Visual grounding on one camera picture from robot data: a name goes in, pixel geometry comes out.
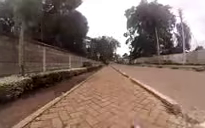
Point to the red brick path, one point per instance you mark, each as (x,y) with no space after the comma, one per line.
(106,100)

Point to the short pole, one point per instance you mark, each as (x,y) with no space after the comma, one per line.
(157,45)

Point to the clump of dark trees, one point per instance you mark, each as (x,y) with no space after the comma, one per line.
(150,30)

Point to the grey concrete kerb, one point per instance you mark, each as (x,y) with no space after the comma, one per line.
(156,93)

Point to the robot's own part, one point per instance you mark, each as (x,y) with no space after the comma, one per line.
(138,123)

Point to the green roadside verge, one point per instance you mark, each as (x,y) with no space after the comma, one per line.
(176,66)

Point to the grey asphalt road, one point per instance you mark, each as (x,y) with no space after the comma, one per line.
(176,83)

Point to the tall pole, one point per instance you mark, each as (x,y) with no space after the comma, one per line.
(182,36)

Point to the red dirt strip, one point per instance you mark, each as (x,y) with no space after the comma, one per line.
(26,103)

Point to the low green hedge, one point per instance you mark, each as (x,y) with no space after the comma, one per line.
(16,85)

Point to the slim dark tree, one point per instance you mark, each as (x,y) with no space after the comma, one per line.
(187,35)

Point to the pale boundary wall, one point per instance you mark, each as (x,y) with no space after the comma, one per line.
(196,56)

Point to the grey concrete wall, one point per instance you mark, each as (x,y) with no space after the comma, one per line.
(6,55)

